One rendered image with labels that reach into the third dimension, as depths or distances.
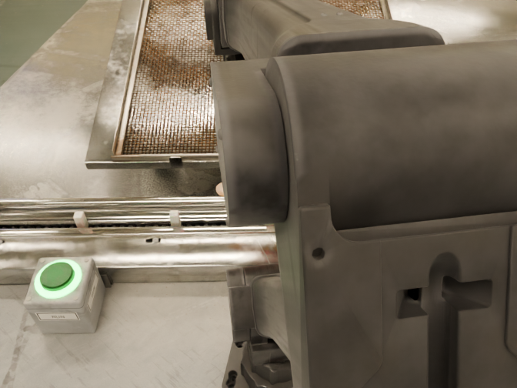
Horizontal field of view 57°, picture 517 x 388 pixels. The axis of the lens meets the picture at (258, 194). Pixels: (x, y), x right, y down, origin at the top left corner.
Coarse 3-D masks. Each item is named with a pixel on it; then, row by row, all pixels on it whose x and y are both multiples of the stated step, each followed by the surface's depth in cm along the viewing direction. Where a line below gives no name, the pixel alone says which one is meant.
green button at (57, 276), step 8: (56, 264) 59; (64, 264) 59; (48, 272) 59; (56, 272) 59; (64, 272) 59; (72, 272) 59; (40, 280) 58; (48, 280) 58; (56, 280) 58; (64, 280) 58; (72, 280) 59; (48, 288) 57; (56, 288) 57; (64, 288) 58
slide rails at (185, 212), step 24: (0, 216) 72; (24, 216) 72; (48, 216) 72; (72, 216) 72; (96, 216) 72; (120, 216) 72; (144, 216) 72; (168, 216) 72; (192, 216) 72; (216, 216) 72
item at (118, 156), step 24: (144, 0) 98; (384, 0) 99; (144, 24) 94; (192, 24) 95; (144, 72) 87; (120, 120) 79; (192, 120) 80; (120, 144) 77; (168, 144) 78; (216, 144) 77
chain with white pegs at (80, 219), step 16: (48, 224) 72; (64, 224) 72; (80, 224) 71; (96, 224) 72; (112, 224) 72; (128, 224) 72; (144, 224) 73; (160, 224) 73; (176, 224) 71; (192, 224) 73; (208, 224) 73; (224, 224) 73; (272, 224) 71
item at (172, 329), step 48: (0, 288) 67; (144, 288) 67; (192, 288) 67; (0, 336) 62; (48, 336) 62; (96, 336) 62; (144, 336) 62; (192, 336) 62; (0, 384) 58; (48, 384) 58; (96, 384) 58; (144, 384) 58; (192, 384) 58
